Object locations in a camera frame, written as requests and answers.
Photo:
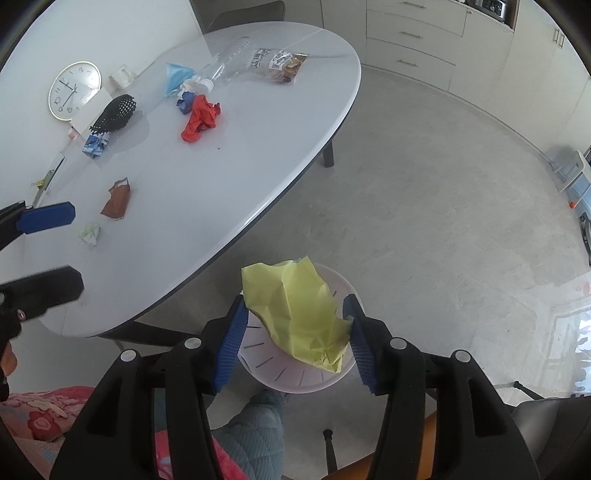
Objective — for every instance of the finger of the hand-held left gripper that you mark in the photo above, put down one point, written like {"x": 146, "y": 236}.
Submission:
{"x": 46, "y": 217}
{"x": 46, "y": 288}

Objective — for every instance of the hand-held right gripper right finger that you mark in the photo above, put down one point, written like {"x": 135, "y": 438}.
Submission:
{"x": 362, "y": 350}

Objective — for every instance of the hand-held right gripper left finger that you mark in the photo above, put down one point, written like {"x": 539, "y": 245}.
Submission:
{"x": 231, "y": 350}

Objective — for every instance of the white round waste basket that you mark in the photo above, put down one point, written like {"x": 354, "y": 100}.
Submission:
{"x": 277, "y": 364}

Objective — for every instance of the yellow paper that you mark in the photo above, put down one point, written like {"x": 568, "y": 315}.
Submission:
{"x": 295, "y": 314}

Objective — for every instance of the black mesh hairbrush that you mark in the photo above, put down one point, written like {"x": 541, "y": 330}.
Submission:
{"x": 115, "y": 110}

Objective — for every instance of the clear printed snack bag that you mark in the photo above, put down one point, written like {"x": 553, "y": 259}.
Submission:
{"x": 279, "y": 64}

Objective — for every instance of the person's left hand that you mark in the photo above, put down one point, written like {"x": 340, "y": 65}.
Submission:
{"x": 9, "y": 362}

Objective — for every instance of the green white crumpled paper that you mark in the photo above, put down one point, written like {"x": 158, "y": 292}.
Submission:
{"x": 90, "y": 234}

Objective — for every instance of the brown crumpled wrapper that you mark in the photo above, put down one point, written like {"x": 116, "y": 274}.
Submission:
{"x": 116, "y": 201}

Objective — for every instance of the person's quilted blue leg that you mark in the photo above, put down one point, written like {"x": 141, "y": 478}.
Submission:
{"x": 251, "y": 434}

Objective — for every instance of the small blue white carton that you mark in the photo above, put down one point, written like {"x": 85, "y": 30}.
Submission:
{"x": 95, "y": 145}

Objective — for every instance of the red floral blanket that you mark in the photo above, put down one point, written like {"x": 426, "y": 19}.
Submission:
{"x": 37, "y": 415}

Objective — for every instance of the white card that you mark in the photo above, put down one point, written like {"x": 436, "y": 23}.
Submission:
{"x": 90, "y": 113}

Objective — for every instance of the small dark blue wrapper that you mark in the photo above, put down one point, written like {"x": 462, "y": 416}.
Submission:
{"x": 185, "y": 102}

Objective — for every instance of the red crumpled plastic bag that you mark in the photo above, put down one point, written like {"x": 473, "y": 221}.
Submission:
{"x": 201, "y": 117}

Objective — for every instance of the light blue plastic bag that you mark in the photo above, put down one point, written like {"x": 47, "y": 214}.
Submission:
{"x": 178, "y": 76}

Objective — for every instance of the grey padded chair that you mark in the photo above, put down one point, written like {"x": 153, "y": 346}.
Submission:
{"x": 549, "y": 424}

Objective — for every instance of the clear plastic bottle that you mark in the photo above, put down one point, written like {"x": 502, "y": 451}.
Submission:
{"x": 228, "y": 60}

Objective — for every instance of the white step stool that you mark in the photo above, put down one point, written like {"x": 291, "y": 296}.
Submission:
{"x": 572, "y": 168}

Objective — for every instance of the grey dining chair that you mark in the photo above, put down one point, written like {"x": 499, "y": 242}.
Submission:
{"x": 249, "y": 14}

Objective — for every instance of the beige drawer cabinet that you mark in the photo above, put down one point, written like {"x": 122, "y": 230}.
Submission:
{"x": 411, "y": 41}

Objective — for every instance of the silver countertop appliance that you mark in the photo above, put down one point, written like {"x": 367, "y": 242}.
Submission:
{"x": 495, "y": 8}

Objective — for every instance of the round white wall clock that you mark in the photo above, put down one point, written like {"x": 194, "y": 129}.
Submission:
{"x": 69, "y": 90}

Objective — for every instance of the white wall holder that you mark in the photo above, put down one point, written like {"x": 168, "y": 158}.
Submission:
{"x": 122, "y": 77}

